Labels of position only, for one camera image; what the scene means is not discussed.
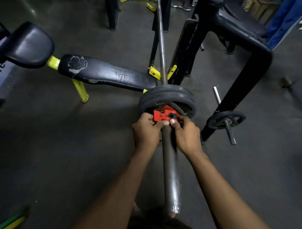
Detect black padded weight bench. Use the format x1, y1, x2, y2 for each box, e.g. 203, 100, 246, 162
58, 54, 158, 92

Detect small black iron weight plate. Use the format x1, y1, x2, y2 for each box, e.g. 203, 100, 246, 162
206, 110, 246, 130

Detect yellow barbell rack hook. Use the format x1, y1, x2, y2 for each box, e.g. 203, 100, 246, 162
148, 65, 177, 81

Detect yellow bench frame leg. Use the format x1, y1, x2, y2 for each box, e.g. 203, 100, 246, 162
46, 56, 89, 103

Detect person's left hand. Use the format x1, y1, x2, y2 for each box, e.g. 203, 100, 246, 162
132, 112, 170, 151

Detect steel barbell bar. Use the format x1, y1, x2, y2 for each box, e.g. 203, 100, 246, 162
157, 0, 182, 214

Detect black rack upright post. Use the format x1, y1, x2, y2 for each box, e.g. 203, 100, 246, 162
105, 0, 121, 31

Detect black rubber weight plate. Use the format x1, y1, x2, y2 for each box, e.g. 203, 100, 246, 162
138, 91, 197, 120
142, 84, 194, 98

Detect green and yellow bands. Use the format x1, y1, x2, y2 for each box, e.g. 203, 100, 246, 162
0, 208, 29, 229

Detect person's right hand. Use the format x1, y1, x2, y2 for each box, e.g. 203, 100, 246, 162
170, 115, 203, 159

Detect black steel rack frame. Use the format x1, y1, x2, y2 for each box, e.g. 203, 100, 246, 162
170, 0, 274, 145

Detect person's right forearm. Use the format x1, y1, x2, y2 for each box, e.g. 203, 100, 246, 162
187, 149, 270, 229

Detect person's left forearm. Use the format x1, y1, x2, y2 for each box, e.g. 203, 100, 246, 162
71, 147, 163, 229

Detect chrome plate storage peg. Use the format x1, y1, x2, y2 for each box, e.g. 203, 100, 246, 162
213, 86, 237, 145

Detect black padded seat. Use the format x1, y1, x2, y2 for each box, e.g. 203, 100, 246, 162
0, 22, 55, 69

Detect red barbell collar clamp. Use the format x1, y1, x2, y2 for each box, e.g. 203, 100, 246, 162
154, 105, 181, 123

